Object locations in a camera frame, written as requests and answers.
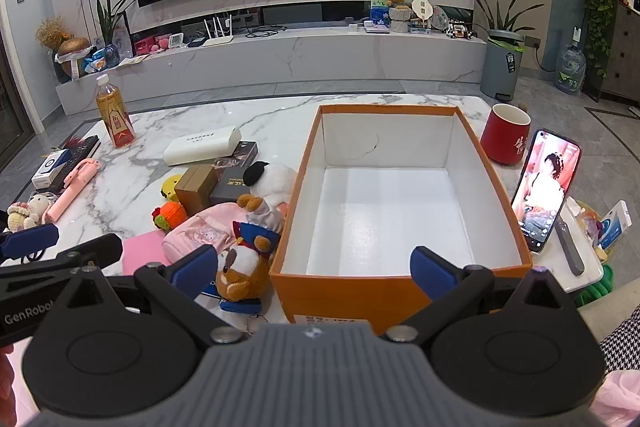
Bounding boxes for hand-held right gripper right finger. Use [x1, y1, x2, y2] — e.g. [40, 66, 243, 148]
[387, 246, 581, 345]

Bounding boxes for green knitted cushion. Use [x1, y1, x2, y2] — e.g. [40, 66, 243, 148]
[575, 264, 617, 308]

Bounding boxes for yellow duck toy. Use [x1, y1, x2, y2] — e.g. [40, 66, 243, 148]
[161, 174, 183, 202]

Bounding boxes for long-leaf potted plant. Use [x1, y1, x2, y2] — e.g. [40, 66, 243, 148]
[465, 0, 546, 40]

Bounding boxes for large water jug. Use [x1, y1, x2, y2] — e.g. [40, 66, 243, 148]
[555, 26, 587, 95]

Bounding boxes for teddy bear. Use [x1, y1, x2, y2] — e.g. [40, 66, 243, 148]
[384, 0, 412, 32]

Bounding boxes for houndstooth fabric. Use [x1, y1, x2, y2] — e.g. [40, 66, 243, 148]
[597, 307, 640, 378]

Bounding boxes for marble television console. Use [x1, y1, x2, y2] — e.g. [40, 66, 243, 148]
[55, 25, 488, 115]

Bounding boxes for photo frame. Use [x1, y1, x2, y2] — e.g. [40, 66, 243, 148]
[111, 12, 133, 60]

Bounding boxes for orange cardboard box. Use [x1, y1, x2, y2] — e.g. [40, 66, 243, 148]
[270, 103, 533, 337]

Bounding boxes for small brown cardboard box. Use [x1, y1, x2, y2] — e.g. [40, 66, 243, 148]
[174, 164, 219, 218]

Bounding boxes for white and blue carton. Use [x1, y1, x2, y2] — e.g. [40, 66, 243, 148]
[597, 200, 630, 250]

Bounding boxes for yellow basket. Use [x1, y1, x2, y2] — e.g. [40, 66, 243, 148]
[575, 202, 613, 258]

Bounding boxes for toy car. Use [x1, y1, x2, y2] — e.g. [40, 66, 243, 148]
[446, 21, 481, 40]

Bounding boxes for pink selfie stick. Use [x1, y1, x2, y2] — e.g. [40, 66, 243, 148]
[42, 159, 101, 224]

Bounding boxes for snake plant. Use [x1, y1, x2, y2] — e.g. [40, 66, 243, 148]
[95, 0, 136, 52]

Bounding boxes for white round fan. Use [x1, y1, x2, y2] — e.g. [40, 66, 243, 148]
[411, 0, 436, 30]

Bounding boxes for grey drawer cabinet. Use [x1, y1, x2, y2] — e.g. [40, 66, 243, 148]
[597, 2, 640, 105]

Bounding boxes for grey folding knife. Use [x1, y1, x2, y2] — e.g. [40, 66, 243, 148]
[555, 212, 586, 277]

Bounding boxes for cream crochet doll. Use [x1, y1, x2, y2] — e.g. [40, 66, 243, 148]
[7, 194, 53, 230]

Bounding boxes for pink pouch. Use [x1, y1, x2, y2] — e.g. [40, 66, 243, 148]
[162, 202, 251, 263]

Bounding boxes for brown plush with blue cap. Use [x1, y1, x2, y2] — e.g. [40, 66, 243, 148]
[214, 221, 282, 313]

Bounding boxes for black cables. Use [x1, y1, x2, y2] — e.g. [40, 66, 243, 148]
[245, 24, 288, 38]

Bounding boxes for pink cloth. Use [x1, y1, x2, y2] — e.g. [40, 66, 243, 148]
[605, 369, 640, 427]

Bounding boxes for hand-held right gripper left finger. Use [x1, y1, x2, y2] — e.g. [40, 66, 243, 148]
[47, 244, 241, 345]

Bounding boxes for dried flower bouquet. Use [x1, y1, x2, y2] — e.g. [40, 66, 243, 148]
[35, 17, 71, 50]

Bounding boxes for decorative plate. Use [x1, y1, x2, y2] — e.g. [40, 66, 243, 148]
[431, 5, 453, 30]

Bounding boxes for dark printed box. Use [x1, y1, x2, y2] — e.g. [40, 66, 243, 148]
[215, 141, 259, 170]

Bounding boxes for panda plush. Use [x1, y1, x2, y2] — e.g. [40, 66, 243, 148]
[243, 161, 297, 218]

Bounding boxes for white and blue box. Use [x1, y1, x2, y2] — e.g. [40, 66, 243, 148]
[31, 150, 68, 188]

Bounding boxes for dark glass door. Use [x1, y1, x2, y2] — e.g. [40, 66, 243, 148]
[0, 27, 36, 168]

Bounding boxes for clutter pile on counter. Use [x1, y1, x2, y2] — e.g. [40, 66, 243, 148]
[371, 0, 428, 28]

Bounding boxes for red mug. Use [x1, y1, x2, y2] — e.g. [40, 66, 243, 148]
[481, 103, 532, 166]

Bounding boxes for orange crochet toy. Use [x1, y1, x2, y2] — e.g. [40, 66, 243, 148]
[152, 201, 187, 234]

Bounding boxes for black box with gold print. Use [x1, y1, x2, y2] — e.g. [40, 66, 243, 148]
[210, 172, 251, 208]

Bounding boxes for tea bottle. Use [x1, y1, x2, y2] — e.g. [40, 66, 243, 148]
[96, 74, 137, 148]

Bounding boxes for pink toys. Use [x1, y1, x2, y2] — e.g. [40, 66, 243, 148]
[134, 34, 171, 55]

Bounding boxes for blue snack bags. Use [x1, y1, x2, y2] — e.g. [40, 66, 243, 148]
[82, 46, 121, 72]

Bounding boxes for black book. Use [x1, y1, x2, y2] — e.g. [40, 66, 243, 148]
[60, 136, 101, 168]

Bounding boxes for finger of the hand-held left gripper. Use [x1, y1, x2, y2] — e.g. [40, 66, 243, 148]
[0, 233, 124, 288]
[0, 223, 60, 264]

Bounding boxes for white rounded case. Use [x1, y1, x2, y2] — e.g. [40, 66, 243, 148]
[163, 126, 242, 166]

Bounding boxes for white router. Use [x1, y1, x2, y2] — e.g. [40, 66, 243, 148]
[187, 16, 236, 48]

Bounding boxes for smartphone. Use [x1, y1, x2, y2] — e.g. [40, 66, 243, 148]
[511, 129, 582, 254]

